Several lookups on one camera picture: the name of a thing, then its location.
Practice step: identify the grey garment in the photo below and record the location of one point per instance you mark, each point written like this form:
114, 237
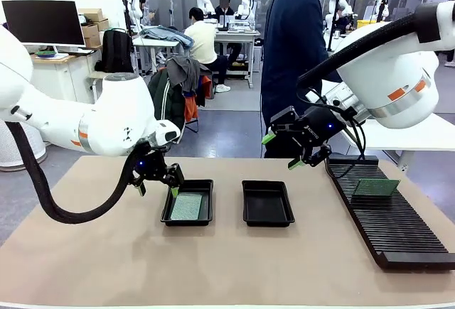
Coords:
186, 71

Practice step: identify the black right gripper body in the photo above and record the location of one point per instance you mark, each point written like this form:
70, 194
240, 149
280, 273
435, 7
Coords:
316, 128

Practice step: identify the white cylindrical air purifier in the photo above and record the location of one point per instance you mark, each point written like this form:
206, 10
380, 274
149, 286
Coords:
35, 154

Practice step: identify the seated person cream sweater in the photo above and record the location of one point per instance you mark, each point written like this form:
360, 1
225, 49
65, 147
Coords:
204, 42

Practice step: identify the person in navy coat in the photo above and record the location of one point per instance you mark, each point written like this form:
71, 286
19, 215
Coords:
291, 57

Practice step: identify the green circuit board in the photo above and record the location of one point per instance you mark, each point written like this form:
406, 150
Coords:
186, 206
377, 187

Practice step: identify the cardboard box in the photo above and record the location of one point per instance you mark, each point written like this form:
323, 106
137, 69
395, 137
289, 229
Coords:
89, 31
93, 41
90, 14
102, 25

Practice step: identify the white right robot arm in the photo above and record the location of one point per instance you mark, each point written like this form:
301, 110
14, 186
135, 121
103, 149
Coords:
391, 74

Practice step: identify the blue denim jacket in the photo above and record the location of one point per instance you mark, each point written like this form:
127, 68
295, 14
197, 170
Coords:
170, 35

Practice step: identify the orange garment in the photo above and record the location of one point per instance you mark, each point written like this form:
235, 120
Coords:
192, 108

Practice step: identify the black backpack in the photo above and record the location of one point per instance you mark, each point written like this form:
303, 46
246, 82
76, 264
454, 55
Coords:
115, 53

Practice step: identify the white cabinet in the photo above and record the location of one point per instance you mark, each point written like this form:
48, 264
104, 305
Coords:
60, 78

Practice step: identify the black computer monitor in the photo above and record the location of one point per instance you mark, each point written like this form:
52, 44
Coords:
42, 21

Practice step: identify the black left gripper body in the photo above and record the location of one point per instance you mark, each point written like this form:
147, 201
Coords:
149, 165

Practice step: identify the white side table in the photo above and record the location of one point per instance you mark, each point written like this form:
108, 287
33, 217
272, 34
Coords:
409, 138

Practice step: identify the green dish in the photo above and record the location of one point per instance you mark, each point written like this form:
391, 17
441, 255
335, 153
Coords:
46, 53

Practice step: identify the green-tipped right gripper finger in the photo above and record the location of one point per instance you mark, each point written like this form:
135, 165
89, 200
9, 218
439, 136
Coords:
318, 154
282, 122

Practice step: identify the seated person black top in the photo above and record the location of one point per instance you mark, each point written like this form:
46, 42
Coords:
224, 7

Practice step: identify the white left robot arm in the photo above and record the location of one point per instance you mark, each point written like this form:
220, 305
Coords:
117, 117

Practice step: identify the black ESD tray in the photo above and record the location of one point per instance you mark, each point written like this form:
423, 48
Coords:
206, 202
267, 204

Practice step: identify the white background equipment desk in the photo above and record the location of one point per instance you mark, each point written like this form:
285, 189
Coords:
238, 35

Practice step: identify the dark green striped jacket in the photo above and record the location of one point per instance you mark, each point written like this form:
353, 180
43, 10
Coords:
167, 99

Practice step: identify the green-tipped left gripper finger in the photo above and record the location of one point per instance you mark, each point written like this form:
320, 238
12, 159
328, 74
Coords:
141, 188
175, 177

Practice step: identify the yellow bin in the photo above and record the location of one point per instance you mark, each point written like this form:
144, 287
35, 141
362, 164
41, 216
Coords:
364, 23

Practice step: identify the black slotted board rack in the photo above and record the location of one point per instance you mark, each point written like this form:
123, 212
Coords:
391, 223

